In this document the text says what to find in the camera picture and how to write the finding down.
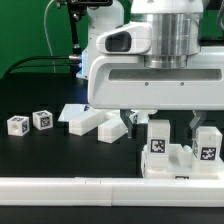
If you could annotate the white L-shaped fence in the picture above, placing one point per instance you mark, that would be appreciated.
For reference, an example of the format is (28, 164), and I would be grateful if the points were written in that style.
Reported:
(111, 192)

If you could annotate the white rear chair bar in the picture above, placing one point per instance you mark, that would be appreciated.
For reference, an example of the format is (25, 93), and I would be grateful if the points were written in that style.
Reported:
(82, 118)

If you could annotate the white cube nut left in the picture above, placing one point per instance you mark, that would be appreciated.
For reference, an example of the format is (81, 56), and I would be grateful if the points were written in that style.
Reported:
(42, 120)

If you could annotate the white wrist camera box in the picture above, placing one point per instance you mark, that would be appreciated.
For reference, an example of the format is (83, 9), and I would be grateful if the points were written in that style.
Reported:
(133, 38)

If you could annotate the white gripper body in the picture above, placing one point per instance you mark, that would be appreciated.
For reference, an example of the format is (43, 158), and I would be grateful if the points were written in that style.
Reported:
(123, 82)

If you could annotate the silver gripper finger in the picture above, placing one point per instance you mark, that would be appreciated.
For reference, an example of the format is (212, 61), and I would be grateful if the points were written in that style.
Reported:
(125, 116)
(198, 119)

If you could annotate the white chair seat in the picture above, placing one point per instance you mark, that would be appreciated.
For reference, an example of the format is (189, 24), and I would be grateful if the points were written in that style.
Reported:
(180, 166)

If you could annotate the white long chair back bar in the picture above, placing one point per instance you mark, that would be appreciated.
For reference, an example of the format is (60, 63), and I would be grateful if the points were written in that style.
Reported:
(113, 127)

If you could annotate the white cube nut front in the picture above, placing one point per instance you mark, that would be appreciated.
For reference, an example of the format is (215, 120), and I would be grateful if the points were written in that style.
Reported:
(18, 125)

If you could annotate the white cube nut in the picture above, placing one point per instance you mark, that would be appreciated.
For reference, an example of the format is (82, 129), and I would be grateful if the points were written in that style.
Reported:
(18, 125)
(42, 120)

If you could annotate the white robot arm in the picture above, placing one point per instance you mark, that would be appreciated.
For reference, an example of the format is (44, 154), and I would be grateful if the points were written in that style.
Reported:
(155, 61)

